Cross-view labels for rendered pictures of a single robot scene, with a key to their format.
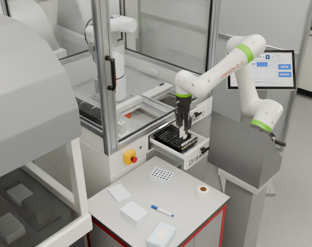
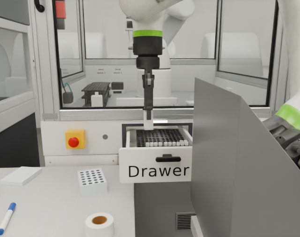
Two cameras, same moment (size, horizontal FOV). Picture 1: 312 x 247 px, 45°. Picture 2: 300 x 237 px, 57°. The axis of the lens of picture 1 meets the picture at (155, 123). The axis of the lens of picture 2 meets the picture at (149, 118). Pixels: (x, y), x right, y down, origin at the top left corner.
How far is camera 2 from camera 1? 179 cm
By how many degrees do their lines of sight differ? 44
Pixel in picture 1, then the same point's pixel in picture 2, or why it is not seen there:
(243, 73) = (295, 18)
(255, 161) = (223, 200)
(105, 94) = (33, 17)
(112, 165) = (47, 139)
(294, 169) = not seen: outside the picture
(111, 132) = (44, 83)
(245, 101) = (295, 83)
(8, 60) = not seen: outside the picture
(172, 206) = (30, 221)
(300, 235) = not seen: outside the picture
